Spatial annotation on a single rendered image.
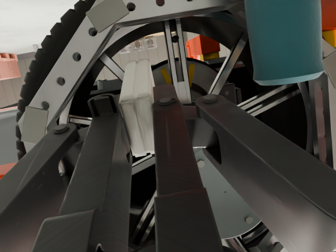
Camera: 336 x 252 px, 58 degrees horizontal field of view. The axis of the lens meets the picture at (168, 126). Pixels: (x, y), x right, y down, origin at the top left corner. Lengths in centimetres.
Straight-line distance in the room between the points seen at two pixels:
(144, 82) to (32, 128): 37
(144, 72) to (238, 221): 27
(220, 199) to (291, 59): 19
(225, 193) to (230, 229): 5
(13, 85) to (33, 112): 686
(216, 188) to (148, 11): 28
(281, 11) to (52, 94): 34
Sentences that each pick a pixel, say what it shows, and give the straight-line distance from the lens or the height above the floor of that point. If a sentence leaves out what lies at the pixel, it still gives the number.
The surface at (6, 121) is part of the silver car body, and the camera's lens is 91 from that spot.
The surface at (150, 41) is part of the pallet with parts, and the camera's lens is 592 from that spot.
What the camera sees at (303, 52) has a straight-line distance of 40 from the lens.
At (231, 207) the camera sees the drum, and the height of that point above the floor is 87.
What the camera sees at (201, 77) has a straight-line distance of 96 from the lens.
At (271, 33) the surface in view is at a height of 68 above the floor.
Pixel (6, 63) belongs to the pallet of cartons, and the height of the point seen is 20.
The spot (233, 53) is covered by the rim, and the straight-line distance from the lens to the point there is 61.
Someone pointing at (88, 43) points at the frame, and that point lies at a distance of 48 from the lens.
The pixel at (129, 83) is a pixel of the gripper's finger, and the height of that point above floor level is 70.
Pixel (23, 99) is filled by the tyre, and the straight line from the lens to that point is 60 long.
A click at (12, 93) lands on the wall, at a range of 739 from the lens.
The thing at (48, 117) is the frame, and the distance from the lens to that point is 50.
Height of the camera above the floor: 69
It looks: 12 degrees up
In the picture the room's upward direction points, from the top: 170 degrees clockwise
